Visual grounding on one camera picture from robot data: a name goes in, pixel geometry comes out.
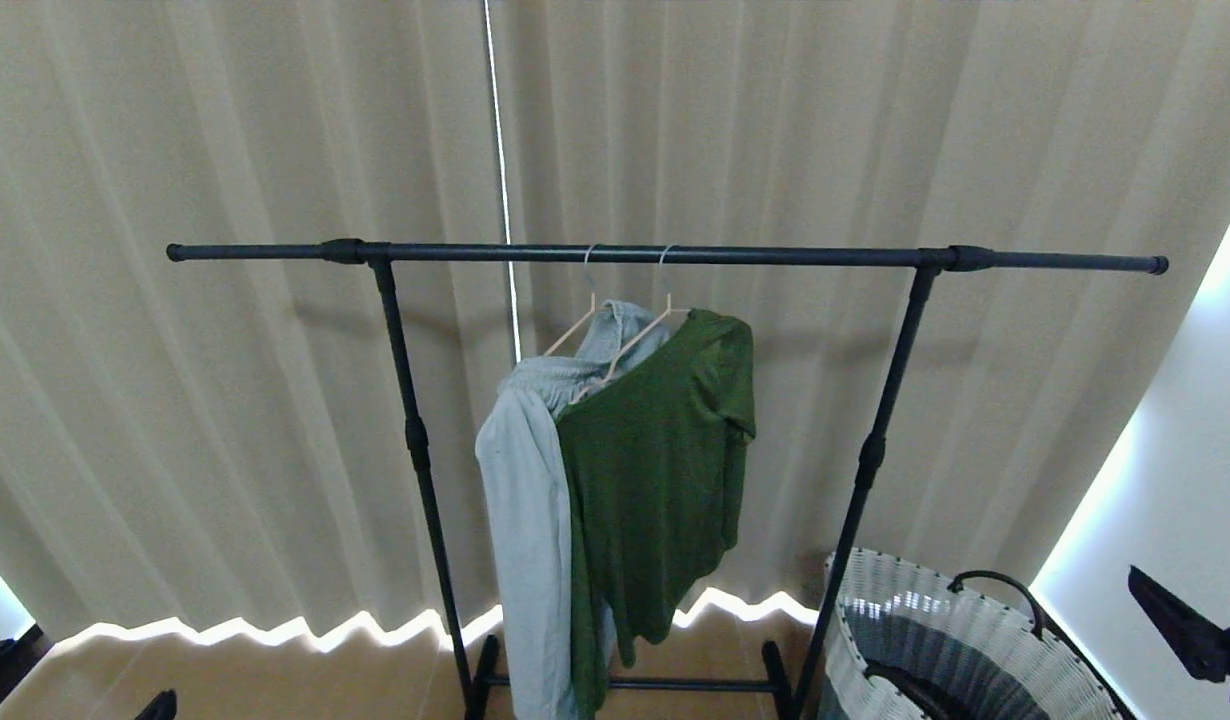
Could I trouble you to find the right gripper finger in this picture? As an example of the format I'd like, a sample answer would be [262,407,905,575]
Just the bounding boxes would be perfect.
[1127,565,1228,683]

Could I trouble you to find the pale grey trousers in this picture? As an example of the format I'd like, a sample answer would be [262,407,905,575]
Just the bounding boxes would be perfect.
[475,300,676,720]

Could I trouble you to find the pink clothes hanger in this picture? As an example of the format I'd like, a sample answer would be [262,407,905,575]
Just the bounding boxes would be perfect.
[543,243,601,359]
[572,243,694,404]

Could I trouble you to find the white laundry basket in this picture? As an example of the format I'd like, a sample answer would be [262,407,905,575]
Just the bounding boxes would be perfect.
[820,548,1126,720]

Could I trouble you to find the black clothes rack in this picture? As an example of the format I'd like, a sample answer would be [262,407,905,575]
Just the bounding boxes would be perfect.
[165,238,1171,720]

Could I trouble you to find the beige curtain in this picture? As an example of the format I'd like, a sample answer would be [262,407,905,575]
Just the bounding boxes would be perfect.
[0,0,1230,653]

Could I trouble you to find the green long-sleeved shirt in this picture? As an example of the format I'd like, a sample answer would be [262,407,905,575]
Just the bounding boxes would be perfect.
[555,308,758,720]

